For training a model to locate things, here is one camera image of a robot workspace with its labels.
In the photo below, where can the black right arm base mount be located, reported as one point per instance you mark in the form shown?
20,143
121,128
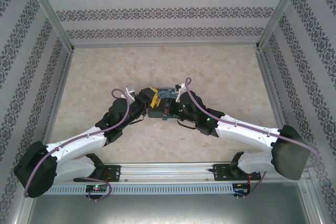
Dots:
223,171

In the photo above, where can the starry night painted tin box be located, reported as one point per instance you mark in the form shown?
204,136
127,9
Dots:
157,112

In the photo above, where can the small dark blue padlock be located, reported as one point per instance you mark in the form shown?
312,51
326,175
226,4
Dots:
164,116

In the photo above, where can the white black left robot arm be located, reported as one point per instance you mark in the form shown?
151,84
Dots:
73,144

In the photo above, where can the grey metal shelf plate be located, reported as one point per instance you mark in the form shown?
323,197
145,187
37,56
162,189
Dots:
168,209

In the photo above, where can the aluminium frame post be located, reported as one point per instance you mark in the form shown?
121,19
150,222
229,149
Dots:
50,11
281,11

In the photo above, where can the circuit board with green light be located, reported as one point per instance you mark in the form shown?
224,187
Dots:
97,188

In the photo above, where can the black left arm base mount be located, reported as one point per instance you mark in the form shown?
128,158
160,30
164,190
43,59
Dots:
110,171

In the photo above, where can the aluminium table edge profile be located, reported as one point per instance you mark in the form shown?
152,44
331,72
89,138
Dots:
59,93
270,87

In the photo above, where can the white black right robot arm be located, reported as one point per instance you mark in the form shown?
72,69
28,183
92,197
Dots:
249,132

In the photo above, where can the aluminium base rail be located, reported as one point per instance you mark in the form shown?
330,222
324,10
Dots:
168,172

